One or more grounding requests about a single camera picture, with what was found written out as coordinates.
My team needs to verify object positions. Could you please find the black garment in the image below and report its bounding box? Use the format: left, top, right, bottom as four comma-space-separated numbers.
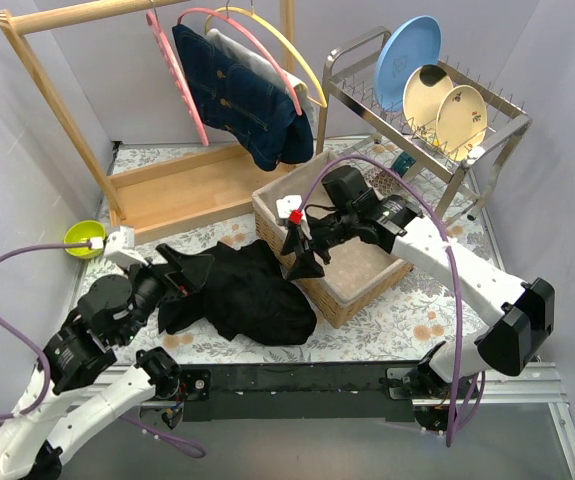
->
157, 239, 317, 346

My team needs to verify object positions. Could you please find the blue denim skirt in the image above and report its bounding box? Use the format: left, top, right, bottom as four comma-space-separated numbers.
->
172, 25, 315, 171

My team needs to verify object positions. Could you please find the pink hanger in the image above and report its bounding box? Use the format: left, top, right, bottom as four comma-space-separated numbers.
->
177, 7, 302, 115
146, 9, 209, 146

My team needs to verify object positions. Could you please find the white skirt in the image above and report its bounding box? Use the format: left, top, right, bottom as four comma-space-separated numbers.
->
206, 28, 315, 121

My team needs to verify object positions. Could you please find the yellow hanger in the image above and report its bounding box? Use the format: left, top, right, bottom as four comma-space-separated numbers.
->
216, 0, 328, 109

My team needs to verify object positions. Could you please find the pink hanger front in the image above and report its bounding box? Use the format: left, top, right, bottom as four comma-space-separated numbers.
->
177, 7, 302, 115

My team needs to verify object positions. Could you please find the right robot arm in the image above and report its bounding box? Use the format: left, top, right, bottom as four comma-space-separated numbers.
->
276, 165, 555, 398

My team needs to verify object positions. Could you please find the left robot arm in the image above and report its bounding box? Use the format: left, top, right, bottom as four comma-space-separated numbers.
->
0, 237, 214, 479

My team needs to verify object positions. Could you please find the floral tablecloth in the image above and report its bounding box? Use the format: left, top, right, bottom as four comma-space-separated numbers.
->
67, 144, 500, 365

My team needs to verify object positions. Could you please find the wicker laundry basket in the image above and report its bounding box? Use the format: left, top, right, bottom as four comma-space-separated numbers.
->
252, 150, 413, 328

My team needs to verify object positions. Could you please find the teal cup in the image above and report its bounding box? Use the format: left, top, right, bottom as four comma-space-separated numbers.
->
392, 152, 416, 177

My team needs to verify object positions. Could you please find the wooden clothes rack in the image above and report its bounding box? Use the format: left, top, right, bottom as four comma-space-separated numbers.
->
0, 1, 291, 243

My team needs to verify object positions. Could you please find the green bowl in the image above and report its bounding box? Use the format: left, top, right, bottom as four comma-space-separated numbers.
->
63, 220, 107, 260

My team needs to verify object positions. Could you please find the metal dish rack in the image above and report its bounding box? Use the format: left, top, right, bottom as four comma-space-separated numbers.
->
321, 26, 532, 224

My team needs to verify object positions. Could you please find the cream plate flower print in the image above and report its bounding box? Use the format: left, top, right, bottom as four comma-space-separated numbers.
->
436, 85, 488, 162

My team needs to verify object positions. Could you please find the cream plate black spot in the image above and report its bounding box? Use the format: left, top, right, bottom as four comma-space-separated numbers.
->
403, 64, 454, 133

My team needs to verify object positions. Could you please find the blue plate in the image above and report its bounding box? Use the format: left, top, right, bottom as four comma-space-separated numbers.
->
374, 15, 442, 112

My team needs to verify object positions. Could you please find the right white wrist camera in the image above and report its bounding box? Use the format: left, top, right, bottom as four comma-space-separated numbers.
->
275, 194, 302, 226

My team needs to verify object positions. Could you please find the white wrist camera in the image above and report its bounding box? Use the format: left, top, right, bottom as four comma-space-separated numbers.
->
89, 226, 149, 270
275, 194, 302, 226

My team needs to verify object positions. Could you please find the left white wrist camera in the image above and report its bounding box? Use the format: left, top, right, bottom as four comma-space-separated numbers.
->
89, 226, 149, 270

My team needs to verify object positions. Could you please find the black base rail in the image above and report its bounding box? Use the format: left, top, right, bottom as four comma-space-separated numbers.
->
166, 359, 483, 424

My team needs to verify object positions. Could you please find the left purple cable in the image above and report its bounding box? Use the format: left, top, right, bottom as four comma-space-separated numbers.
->
0, 242, 207, 459

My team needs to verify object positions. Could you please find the purple cable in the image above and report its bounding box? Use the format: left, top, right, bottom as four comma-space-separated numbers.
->
0, 242, 207, 459
301, 154, 486, 448

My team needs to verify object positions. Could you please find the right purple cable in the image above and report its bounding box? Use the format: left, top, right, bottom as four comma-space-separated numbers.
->
301, 154, 486, 448

